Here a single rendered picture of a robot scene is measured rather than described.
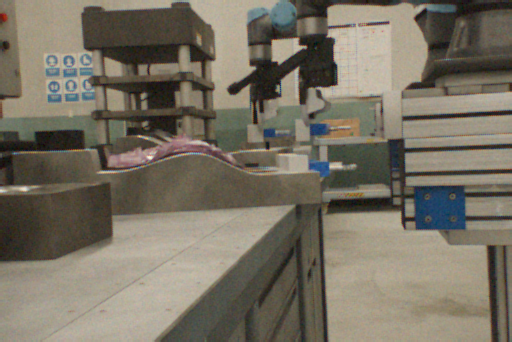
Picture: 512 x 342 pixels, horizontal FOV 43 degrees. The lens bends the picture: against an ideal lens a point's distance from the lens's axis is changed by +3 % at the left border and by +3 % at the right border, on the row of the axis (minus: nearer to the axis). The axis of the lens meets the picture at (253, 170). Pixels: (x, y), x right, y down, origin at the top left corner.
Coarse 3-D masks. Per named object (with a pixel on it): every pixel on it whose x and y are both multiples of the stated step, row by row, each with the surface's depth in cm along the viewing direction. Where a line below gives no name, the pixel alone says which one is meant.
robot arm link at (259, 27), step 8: (256, 8) 190; (264, 8) 190; (248, 16) 191; (256, 16) 190; (264, 16) 190; (248, 24) 192; (256, 24) 190; (264, 24) 189; (248, 32) 192; (256, 32) 190; (264, 32) 190; (272, 32) 190; (248, 40) 192; (256, 40) 190; (264, 40) 190; (272, 40) 193
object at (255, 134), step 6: (252, 126) 192; (252, 132) 192; (258, 132) 192; (264, 132) 193; (270, 132) 194; (276, 132) 196; (282, 132) 196; (288, 132) 197; (252, 138) 192; (258, 138) 192
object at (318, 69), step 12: (312, 36) 151; (324, 36) 152; (312, 48) 154; (324, 48) 152; (312, 60) 153; (324, 60) 152; (300, 72) 153; (312, 72) 153; (324, 72) 151; (336, 72) 156; (312, 84) 153; (324, 84) 151; (336, 84) 156
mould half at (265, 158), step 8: (128, 136) 144; (136, 136) 144; (144, 136) 146; (160, 136) 157; (176, 136) 169; (120, 144) 145; (128, 144) 144; (136, 144) 144; (144, 144) 144; (152, 144) 143; (120, 152) 145; (240, 152) 140; (248, 152) 139; (256, 152) 139; (264, 152) 139; (272, 152) 138; (280, 152) 141; (240, 160) 140; (248, 160) 139; (256, 160) 139; (264, 160) 139; (272, 160) 138
